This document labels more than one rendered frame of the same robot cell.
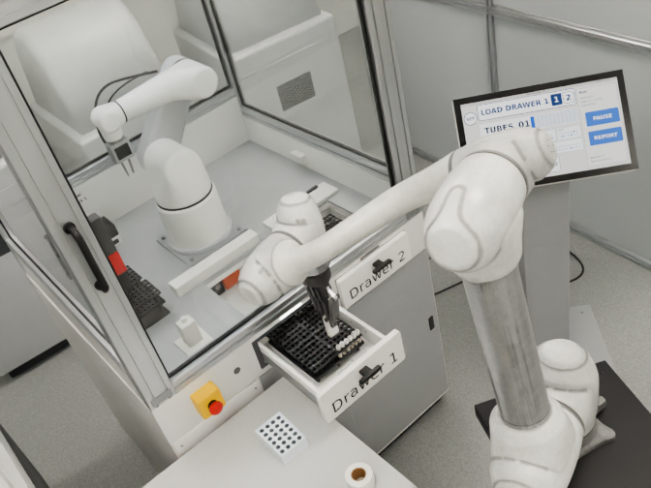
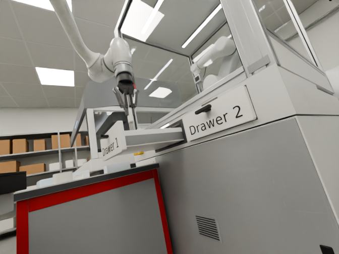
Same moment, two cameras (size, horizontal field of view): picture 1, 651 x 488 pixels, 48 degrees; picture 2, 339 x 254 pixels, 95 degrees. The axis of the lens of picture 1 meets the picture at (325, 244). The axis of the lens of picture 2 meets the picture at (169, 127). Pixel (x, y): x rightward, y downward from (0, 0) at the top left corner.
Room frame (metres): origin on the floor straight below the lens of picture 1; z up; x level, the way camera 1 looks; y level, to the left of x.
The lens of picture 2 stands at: (1.47, -0.67, 0.75)
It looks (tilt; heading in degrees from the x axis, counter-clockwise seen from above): 12 degrees up; 84
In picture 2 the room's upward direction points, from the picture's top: 12 degrees counter-clockwise
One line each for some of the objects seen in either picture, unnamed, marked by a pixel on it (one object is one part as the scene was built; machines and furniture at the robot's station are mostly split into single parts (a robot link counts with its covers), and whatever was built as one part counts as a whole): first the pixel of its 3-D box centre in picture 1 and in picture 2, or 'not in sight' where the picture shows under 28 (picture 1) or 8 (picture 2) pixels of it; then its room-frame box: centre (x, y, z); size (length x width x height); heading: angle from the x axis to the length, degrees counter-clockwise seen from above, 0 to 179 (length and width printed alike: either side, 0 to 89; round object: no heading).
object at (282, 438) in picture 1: (281, 438); (116, 167); (1.24, 0.25, 0.78); 0.12 x 0.08 x 0.04; 30
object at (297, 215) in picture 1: (297, 226); (119, 55); (1.38, 0.05, 1.34); 0.13 x 0.11 x 0.16; 143
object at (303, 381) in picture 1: (313, 341); (154, 141); (1.47, 0.11, 0.86); 0.40 x 0.26 x 0.06; 31
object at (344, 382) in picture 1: (362, 375); (111, 143); (1.29, 0.00, 0.87); 0.29 x 0.02 x 0.11; 121
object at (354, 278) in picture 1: (375, 269); (212, 118); (1.69, -0.13, 0.87); 0.29 x 0.02 x 0.11; 121
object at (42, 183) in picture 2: not in sight; (48, 182); (0.78, 0.40, 0.78); 0.15 x 0.10 x 0.04; 131
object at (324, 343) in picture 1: (315, 341); not in sight; (1.46, 0.10, 0.87); 0.22 x 0.18 x 0.06; 31
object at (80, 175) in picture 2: not in sight; (78, 176); (0.91, 0.50, 0.79); 0.13 x 0.09 x 0.05; 31
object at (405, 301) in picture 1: (258, 350); (248, 203); (1.97, 0.35, 0.40); 1.03 x 0.95 x 0.80; 121
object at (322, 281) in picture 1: (318, 280); (125, 85); (1.38, 0.04, 1.15); 0.08 x 0.07 x 0.09; 31
